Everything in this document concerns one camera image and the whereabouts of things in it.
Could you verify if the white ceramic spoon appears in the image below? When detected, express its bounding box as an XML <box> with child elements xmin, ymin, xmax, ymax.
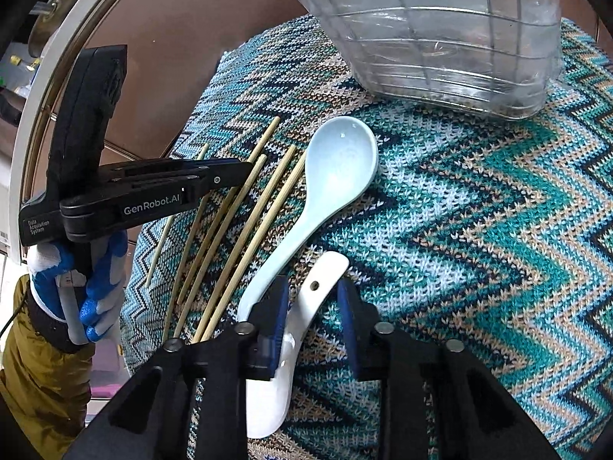
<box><xmin>245</xmin><ymin>251</ymin><xmax>350</xmax><ymax>439</ymax></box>

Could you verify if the person's left forearm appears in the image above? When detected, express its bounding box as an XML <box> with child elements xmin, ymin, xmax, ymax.
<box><xmin>0</xmin><ymin>273</ymin><xmax>97</xmax><ymax>444</ymax></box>

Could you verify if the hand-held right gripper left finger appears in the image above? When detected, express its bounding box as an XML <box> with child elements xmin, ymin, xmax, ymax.
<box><xmin>62</xmin><ymin>275</ymin><xmax>290</xmax><ymax>460</ymax></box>

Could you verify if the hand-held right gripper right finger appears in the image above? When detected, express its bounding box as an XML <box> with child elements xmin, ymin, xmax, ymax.
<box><xmin>335</xmin><ymin>280</ymin><xmax>561</xmax><ymax>460</ymax></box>

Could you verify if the person's left hand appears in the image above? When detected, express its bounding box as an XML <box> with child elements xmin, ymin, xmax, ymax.
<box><xmin>26</xmin><ymin>229</ymin><xmax>128</xmax><ymax>347</ymax></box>

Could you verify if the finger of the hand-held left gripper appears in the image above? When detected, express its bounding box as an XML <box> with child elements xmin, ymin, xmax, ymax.
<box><xmin>98</xmin><ymin>156</ymin><xmax>241</xmax><ymax>179</ymax></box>
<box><xmin>112</xmin><ymin>163</ymin><xmax>254</xmax><ymax>198</ymax></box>

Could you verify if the bamboo chopstick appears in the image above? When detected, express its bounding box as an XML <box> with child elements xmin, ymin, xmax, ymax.
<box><xmin>176</xmin><ymin>154</ymin><xmax>268</xmax><ymax>306</ymax></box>
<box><xmin>192</xmin><ymin>151</ymin><xmax>307</xmax><ymax>345</ymax></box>
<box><xmin>146</xmin><ymin>144</ymin><xmax>210</xmax><ymax>289</ymax></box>
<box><xmin>173</xmin><ymin>145</ymin><xmax>298</xmax><ymax>338</ymax></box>
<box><xmin>163</xmin><ymin>116</ymin><xmax>282</xmax><ymax>343</ymax></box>

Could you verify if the curved frame with gold edge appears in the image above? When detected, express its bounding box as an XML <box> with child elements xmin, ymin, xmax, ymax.
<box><xmin>7</xmin><ymin>0</ymin><xmax>159</xmax><ymax>265</ymax></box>

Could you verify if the light blue ceramic spoon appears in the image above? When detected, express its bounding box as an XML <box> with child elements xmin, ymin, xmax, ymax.
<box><xmin>237</xmin><ymin>116</ymin><xmax>379</xmax><ymax>324</ymax></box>

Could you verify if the wire basket with clear tray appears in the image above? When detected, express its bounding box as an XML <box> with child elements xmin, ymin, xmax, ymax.
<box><xmin>275</xmin><ymin>0</ymin><xmax>564</xmax><ymax>120</ymax></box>

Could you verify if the zigzag knitted cloth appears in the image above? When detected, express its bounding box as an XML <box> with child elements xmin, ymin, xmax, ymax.
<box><xmin>120</xmin><ymin>14</ymin><xmax>613</xmax><ymax>460</ymax></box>

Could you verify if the steel pot lid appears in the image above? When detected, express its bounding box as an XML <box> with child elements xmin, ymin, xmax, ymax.
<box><xmin>28</xmin><ymin>0</ymin><xmax>67</xmax><ymax>56</ymax></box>

